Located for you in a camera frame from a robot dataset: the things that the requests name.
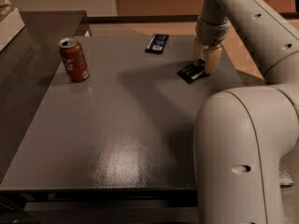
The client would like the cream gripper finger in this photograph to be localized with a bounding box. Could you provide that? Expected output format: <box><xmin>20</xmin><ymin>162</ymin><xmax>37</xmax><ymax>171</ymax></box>
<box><xmin>193</xmin><ymin>37</ymin><xmax>206</xmax><ymax>61</ymax></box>
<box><xmin>204</xmin><ymin>45</ymin><xmax>222</xmax><ymax>75</ymax></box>

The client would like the black rxbar chocolate bar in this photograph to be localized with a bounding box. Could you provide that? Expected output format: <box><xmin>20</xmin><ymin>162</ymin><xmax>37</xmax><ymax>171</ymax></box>
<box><xmin>178</xmin><ymin>59</ymin><xmax>207</xmax><ymax>84</ymax></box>

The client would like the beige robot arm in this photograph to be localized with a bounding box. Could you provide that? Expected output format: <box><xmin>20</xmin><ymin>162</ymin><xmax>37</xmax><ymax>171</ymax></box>
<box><xmin>193</xmin><ymin>0</ymin><xmax>298</xmax><ymax>224</ymax></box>

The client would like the red coke can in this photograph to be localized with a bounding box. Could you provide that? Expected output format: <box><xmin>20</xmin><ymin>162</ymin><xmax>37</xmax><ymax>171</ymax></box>
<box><xmin>58</xmin><ymin>37</ymin><xmax>90</xmax><ymax>82</ymax></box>

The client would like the white box at left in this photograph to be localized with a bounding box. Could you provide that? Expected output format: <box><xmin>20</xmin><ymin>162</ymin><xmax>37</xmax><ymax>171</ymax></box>
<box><xmin>0</xmin><ymin>8</ymin><xmax>24</xmax><ymax>51</ymax></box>

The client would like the dark cabinet drawer front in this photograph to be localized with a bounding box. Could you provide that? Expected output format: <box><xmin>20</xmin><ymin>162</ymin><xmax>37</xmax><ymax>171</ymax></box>
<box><xmin>24</xmin><ymin>201</ymin><xmax>199</xmax><ymax>224</ymax></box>

